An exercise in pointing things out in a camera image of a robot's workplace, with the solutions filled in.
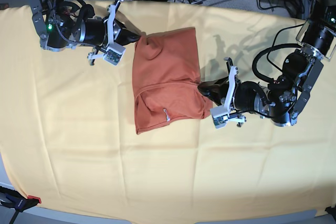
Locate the black clamp right corner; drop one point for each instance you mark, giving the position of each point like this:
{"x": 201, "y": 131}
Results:
{"x": 331, "y": 211}

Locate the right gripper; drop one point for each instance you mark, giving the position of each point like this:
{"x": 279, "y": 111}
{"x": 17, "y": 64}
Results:
{"x": 95, "y": 32}

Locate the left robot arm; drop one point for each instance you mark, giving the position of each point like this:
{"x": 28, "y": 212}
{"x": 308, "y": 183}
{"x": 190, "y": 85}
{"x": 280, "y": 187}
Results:
{"x": 284, "y": 98}

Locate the pale yellow table cloth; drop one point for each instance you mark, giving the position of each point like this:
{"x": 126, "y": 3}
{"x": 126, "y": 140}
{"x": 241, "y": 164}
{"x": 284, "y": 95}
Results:
{"x": 68, "y": 137}

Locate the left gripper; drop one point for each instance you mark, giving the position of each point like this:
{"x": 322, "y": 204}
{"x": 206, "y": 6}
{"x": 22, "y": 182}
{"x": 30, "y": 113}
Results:
{"x": 245, "y": 96}

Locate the terracotta orange T-shirt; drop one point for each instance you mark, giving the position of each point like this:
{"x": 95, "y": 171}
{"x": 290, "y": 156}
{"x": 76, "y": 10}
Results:
{"x": 165, "y": 78}

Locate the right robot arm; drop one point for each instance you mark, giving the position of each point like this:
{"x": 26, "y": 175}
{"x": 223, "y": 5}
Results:
{"x": 71, "y": 23}

